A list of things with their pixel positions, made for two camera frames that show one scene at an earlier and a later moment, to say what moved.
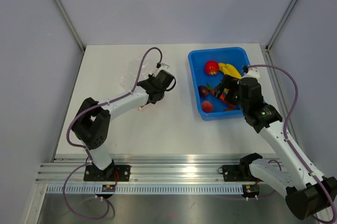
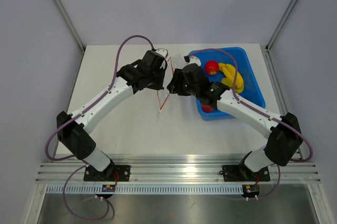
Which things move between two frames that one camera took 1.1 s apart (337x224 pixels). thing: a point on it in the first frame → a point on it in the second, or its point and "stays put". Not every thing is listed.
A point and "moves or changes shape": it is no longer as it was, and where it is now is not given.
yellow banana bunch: [229, 69] stays put
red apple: [211, 68] stays put
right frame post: [288, 11] stays put
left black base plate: [115, 173] stays put
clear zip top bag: [129, 69] moves or changes shape
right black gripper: [234, 84] → [178, 77]
